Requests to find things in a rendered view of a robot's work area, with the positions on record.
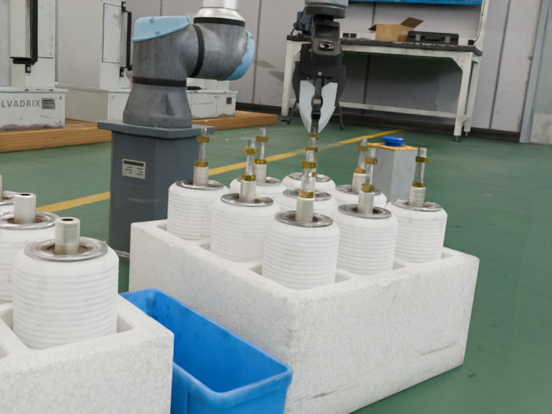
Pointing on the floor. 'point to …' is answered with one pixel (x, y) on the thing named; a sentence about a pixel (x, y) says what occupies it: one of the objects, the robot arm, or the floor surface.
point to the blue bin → (213, 362)
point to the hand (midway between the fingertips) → (314, 126)
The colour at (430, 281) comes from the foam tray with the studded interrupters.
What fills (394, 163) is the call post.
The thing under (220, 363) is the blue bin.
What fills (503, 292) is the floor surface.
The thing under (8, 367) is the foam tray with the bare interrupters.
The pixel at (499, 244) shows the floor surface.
